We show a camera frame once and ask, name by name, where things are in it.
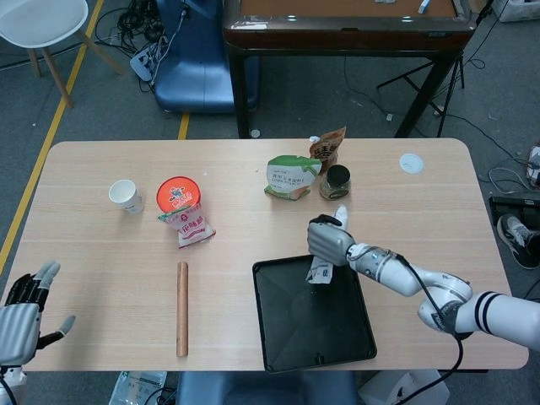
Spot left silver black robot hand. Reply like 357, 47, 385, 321
0, 260, 78, 366

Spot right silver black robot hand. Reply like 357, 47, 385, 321
306, 213, 358, 268

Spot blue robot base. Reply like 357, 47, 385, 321
152, 0, 260, 116

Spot black square tray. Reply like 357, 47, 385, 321
251, 252, 379, 375

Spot glass spice jar black lid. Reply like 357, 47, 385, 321
318, 164, 353, 201

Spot green white corn starch bag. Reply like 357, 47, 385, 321
263, 154, 323, 203

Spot brown spout pouch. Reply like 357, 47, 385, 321
308, 125, 348, 176

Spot white round table grommet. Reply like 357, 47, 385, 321
398, 152, 425, 175

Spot clear plastic bag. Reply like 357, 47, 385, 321
111, 370, 168, 405

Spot pink white snack bag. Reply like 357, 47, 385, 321
157, 202, 218, 251

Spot orange lidded round tub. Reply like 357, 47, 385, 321
155, 176, 201, 217

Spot white cardboard box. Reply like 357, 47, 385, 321
358, 370, 451, 405

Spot wooden rolling pin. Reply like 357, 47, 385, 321
175, 261, 191, 359

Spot white paper cup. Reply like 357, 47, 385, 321
108, 179, 144, 216

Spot black floor pedal box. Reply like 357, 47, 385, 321
489, 194, 540, 221

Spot black tripod stand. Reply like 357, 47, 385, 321
375, 49, 466, 117

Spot black white sneaker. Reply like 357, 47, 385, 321
495, 213, 540, 271

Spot dark wood mahjong table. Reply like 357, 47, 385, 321
221, 0, 478, 140

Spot white power strip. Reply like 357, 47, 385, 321
129, 40, 170, 84

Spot white chair wooden legs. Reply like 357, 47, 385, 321
0, 0, 126, 109

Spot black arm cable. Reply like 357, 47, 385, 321
347, 246, 476, 405

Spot black floor cable bundle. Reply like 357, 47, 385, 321
94, 0, 170, 57

